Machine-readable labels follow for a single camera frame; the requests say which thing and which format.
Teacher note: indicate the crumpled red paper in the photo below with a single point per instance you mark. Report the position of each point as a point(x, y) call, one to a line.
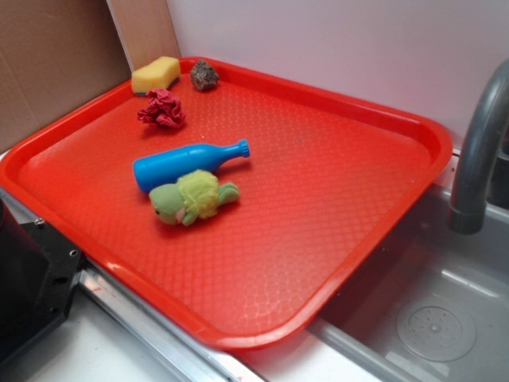
point(164, 109)

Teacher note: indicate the red plastic tray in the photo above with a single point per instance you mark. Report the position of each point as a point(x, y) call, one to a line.
point(328, 177)

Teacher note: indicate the green plush toy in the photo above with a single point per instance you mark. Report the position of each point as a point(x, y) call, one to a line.
point(194, 196)

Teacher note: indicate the blue plastic toy bottle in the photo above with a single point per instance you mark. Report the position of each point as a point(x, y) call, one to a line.
point(166, 167)

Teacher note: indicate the brown grey rock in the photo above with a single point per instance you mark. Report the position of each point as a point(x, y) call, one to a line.
point(203, 76)

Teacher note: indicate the yellow sponge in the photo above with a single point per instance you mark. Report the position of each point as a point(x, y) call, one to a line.
point(161, 73)

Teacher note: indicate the grey plastic sink basin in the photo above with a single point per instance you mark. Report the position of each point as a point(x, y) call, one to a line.
point(427, 305)

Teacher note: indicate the brown cardboard panel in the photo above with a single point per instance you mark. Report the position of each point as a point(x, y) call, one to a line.
point(55, 57)

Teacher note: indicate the grey toy faucet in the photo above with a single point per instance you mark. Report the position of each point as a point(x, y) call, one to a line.
point(482, 172)

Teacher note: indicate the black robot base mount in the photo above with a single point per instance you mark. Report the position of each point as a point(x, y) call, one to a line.
point(39, 272)

